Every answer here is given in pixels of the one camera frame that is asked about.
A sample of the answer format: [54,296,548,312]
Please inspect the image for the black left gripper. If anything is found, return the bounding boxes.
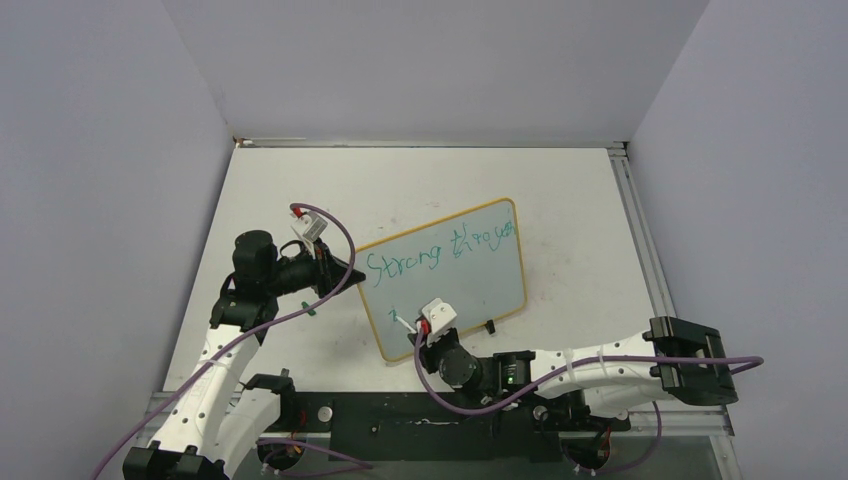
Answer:
[264,236,364,300]

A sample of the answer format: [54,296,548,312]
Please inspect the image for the white green whiteboard marker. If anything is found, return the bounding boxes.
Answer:
[393,316,418,334]

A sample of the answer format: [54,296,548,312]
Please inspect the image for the green marker cap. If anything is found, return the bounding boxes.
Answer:
[301,302,317,316]

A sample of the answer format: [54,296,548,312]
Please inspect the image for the yellow framed whiteboard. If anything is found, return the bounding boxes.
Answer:
[355,198,528,362]

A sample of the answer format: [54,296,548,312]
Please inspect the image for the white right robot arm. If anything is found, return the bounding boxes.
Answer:
[407,316,738,428]

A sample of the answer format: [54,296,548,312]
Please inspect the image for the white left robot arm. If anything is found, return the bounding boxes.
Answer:
[122,230,366,479]

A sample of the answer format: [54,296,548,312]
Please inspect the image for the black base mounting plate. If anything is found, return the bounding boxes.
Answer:
[265,392,631,463]

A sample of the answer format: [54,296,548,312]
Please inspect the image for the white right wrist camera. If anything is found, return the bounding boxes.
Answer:
[420,298,457,344]

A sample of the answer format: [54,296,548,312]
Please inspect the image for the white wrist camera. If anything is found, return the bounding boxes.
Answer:
[290,207,328,246]
[420,298,457,344]

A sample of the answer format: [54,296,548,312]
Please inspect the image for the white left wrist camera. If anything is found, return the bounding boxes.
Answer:
[290,207,328,246]

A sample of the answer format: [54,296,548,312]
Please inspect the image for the aluminium rail right side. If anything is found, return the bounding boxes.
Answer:
[607,143,677,317]

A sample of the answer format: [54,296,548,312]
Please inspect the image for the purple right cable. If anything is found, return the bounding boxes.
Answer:
[412,324,765,417]

